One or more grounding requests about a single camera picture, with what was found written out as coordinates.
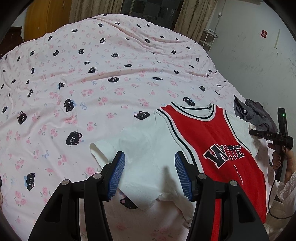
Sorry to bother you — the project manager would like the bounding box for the white wire shelf rack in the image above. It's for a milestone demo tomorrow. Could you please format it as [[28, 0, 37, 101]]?
[[199, 29, 219, 53]]

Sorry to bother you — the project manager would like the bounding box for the brown curtain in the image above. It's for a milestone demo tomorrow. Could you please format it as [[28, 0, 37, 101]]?
[[174, 0, 218, 42], [69, 0, 123, 23]]

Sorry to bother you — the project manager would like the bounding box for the red wall sticker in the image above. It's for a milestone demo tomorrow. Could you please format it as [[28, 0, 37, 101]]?
[[261, 30, 267, 38]]

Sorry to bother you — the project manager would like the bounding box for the pink cat-print bed quilt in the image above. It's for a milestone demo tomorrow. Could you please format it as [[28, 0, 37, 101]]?
[[1, 14, 241, 240]]

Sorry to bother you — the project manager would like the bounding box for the grey purple jacket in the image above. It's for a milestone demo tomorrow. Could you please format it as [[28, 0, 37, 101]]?
[[234, 96, 278, 133]]

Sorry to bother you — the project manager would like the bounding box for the person's left hand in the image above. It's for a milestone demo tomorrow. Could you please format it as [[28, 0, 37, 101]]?
[[0, 191, 4, 207]]

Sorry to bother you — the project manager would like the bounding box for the dark wooden headboard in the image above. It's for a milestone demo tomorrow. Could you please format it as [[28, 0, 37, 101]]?
[[0, 26, 24, 57]]

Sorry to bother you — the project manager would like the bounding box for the red and white jersey shirt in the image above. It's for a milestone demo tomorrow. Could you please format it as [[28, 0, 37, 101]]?
[[90, 103, 267, 221]]

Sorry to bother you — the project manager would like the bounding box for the person's right hand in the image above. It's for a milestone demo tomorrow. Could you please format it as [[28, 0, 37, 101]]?
[[268, 143, 296, 184]]

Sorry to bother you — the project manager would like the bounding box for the orange wooden wardrobe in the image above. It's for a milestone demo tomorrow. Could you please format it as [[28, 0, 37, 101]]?
[[24, 0, 72, 41]]

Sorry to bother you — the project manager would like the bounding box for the right brown curtain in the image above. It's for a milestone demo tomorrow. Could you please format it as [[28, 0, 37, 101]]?
[[174, 0, 218, 42]]

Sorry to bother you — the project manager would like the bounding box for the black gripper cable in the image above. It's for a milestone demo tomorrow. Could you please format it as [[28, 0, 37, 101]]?
[[268, 178, 293, 220]]

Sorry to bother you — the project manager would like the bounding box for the left brown curtain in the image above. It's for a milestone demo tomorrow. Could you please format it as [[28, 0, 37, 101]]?
[[69, 0, 123, 23]]

